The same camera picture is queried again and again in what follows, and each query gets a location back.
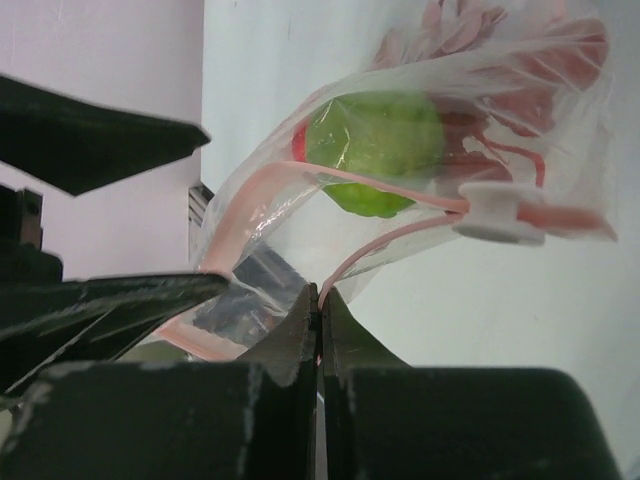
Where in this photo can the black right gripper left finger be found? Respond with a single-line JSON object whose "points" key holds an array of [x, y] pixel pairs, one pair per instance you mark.
{"points": [[251, 418]]}

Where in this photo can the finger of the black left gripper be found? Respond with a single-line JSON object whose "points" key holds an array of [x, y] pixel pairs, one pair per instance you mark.
{"points": [[78, 147], [92, 320]]}

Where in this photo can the green fake food ball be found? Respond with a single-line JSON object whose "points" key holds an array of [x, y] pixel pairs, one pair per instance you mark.
{"points": [[392, 135]]}

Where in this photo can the left aluminium corner post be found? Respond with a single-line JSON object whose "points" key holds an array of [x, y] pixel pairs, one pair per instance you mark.
{"points": [[199, 197]]}

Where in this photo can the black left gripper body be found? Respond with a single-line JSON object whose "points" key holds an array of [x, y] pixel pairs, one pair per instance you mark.
{"points": [[22, 257]]}

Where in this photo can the clear zip top bag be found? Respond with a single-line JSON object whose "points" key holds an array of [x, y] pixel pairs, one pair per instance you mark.
{"points": [[477, 119]]}

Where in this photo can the red fake food ball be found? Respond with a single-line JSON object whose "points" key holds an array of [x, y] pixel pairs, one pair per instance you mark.
{"points": [[298, 142]]}

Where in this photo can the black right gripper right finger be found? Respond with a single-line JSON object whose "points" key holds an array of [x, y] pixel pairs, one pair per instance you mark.
{"points": [[385, 419]]}

